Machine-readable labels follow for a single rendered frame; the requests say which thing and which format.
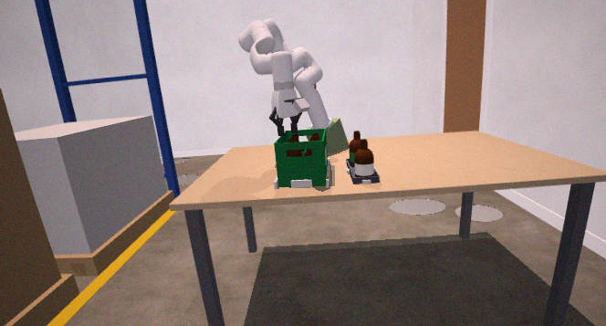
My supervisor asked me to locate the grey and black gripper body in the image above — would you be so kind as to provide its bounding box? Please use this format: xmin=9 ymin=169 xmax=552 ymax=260
xmin=271 ymin=89 xmax=298 ymax=119

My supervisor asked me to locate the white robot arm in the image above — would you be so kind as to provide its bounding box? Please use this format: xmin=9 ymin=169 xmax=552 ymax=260
xmin=238 ymin=18 xmax=332 ymax=130

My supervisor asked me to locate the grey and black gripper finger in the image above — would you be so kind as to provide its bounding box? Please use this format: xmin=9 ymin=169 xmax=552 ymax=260
xmin=269 ymin=107 xmax=285 ymax=137
xmin=290 ymin=112 xmax=302 ymax=133

